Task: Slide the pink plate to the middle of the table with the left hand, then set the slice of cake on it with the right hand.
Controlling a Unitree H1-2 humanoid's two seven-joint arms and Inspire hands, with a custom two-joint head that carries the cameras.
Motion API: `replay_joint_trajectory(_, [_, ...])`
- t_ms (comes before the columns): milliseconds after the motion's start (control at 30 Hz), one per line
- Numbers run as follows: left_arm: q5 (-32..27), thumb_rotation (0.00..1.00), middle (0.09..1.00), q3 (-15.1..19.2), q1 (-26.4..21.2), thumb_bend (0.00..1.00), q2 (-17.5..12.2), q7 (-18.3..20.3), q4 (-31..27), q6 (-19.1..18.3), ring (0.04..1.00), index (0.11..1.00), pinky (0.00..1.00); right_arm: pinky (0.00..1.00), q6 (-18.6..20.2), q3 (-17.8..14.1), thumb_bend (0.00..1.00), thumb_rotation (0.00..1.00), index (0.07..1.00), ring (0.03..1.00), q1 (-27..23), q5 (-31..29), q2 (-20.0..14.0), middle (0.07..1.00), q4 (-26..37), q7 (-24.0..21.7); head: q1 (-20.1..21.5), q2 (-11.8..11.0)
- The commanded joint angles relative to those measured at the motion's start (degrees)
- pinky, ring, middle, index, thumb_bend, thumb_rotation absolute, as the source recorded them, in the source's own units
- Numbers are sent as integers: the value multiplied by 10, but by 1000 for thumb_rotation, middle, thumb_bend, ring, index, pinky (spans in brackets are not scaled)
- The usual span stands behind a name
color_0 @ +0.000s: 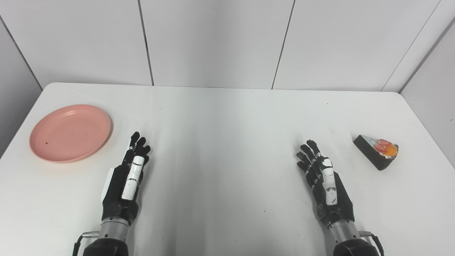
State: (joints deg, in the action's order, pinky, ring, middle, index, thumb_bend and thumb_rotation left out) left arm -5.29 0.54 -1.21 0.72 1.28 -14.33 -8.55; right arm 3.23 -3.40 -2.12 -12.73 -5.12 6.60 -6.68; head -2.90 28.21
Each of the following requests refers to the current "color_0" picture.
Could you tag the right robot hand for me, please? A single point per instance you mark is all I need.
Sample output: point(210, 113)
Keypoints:
point(328, 192)

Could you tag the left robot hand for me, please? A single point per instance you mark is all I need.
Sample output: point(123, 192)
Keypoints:
point(122, 185)

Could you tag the chocolate cake slice with fruit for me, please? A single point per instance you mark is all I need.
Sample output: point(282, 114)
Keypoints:
point(376, 151)

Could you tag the pink plate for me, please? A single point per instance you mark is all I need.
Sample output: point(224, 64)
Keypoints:
point(71, 132)

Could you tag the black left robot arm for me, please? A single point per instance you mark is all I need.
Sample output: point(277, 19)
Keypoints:
point(108, 240)

